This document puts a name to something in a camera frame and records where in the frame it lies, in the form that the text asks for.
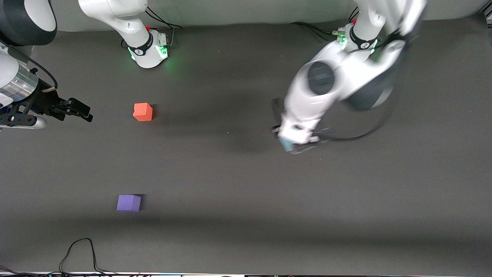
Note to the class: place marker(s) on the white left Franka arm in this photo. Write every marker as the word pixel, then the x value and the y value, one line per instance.
pixel 346 73

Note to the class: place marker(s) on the purple foam block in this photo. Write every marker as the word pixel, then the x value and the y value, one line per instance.
pixel 128 202

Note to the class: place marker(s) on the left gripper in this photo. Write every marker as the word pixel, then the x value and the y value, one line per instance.
pixel 276 106

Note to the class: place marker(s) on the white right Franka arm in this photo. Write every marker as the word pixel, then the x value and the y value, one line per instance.
pixel 127 19

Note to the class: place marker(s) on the light blue foam block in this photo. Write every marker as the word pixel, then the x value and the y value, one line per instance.
pixel 286 145

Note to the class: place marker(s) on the orange foam block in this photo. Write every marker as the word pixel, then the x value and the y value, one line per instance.
pixel 142 112

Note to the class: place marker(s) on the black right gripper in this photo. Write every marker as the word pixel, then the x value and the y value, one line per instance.
pixel 43 102

